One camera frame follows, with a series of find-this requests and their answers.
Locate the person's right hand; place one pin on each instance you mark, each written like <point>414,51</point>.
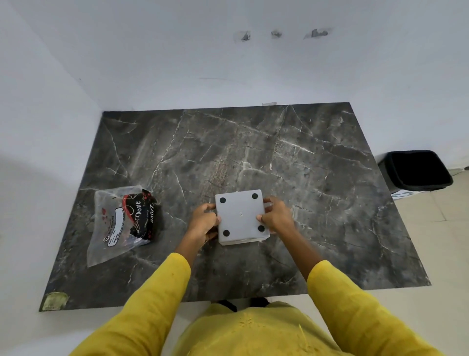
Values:
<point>280,220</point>

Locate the person's left hand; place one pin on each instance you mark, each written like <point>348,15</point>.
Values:
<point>199,227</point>

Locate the person's left thumb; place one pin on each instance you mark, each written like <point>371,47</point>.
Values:
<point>217,221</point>

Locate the person's right thumb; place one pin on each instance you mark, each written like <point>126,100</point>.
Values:
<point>260,218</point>

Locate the white square box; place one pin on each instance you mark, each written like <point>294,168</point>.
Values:
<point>240,216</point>

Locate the person's right forearm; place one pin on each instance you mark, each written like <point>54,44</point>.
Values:
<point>340,293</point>

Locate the person's left forearm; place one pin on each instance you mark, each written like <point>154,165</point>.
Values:
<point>154,297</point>

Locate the black patterned packet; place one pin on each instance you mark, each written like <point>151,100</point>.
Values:
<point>144,216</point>

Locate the black shoe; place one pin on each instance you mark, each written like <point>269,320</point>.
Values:
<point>228,305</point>
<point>259,302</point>

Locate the clear plastic bag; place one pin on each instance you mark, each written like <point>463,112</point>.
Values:
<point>108,227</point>

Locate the yellow tunic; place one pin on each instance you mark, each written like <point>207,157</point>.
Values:
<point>256,333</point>

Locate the white printed paper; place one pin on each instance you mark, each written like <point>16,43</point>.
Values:
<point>402,194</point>

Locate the black waste bin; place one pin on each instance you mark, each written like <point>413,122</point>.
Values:
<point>417,168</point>

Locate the yellowish tape patch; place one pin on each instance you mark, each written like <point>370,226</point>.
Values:
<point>55,300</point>

